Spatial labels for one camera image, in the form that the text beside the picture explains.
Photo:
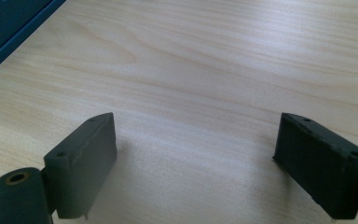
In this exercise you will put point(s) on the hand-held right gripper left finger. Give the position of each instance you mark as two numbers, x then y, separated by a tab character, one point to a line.
84	168

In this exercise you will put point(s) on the blue plastic file rack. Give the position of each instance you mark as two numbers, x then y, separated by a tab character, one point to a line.
9	28

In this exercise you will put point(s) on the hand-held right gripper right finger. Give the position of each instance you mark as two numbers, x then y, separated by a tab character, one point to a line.
323	165

